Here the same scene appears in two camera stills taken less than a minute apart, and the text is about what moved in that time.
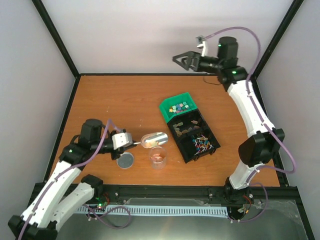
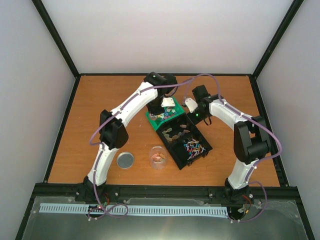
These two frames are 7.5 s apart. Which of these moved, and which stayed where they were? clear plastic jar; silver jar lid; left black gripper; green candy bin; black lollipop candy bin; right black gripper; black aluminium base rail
Moved: green candy bin; black lollipop candy bin; left black gripper; right black gripper
Stayed: black aluminium base rail; silver jar lid; clear plastic jar
